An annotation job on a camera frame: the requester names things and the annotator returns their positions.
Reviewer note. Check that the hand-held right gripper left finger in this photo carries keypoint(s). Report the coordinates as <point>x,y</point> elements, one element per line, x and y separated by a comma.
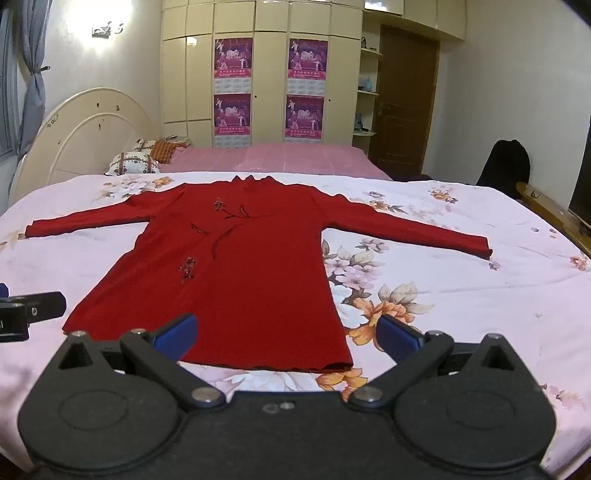
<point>178,334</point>

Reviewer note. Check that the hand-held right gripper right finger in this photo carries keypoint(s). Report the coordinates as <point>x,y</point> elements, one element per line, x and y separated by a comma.
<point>397,339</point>

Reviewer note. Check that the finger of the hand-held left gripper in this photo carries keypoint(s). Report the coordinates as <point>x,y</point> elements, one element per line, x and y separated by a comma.
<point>46,305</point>

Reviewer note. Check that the red long-sleeved dress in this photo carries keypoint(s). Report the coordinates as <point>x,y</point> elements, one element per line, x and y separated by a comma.
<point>249,258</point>

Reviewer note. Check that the floral white bedsheet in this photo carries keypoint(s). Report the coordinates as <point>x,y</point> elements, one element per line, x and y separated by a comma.
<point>461,300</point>

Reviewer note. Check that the white patterned pillow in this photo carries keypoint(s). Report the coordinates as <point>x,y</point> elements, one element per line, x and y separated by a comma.
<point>131,164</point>

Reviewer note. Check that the cream headboard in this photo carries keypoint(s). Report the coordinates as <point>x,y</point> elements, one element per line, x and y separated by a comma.
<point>78,134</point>

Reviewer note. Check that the orange striped pillow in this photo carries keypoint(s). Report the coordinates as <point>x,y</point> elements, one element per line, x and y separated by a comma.
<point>166,150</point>

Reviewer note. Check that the wooden bed footboard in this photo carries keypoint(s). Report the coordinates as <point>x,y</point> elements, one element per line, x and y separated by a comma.
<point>549,207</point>

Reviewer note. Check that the pink bed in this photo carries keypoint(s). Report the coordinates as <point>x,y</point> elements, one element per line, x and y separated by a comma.
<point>286,159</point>

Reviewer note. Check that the black bag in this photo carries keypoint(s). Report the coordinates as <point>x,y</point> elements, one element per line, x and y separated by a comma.
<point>503,161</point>

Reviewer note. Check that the grey-blue curtain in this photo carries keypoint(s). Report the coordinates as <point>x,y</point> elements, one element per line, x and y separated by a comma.
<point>32,83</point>

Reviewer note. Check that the brown wooden door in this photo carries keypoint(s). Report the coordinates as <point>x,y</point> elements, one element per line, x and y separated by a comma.
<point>406,101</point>

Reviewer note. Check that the dark screen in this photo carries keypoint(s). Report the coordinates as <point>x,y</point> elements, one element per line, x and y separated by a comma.
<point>582,180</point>

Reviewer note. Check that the cream corner shelf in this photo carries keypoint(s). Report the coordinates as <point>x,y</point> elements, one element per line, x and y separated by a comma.
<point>367,92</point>

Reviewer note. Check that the cream wardrobe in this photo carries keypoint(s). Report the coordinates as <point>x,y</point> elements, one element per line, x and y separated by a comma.
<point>270,69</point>

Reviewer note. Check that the purple wall poster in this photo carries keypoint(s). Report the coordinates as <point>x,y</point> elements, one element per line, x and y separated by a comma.
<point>233,57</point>
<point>232,115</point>
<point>308,57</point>
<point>304,116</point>

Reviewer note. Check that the wall lamp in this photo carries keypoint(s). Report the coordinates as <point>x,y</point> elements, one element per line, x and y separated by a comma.
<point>107,30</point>

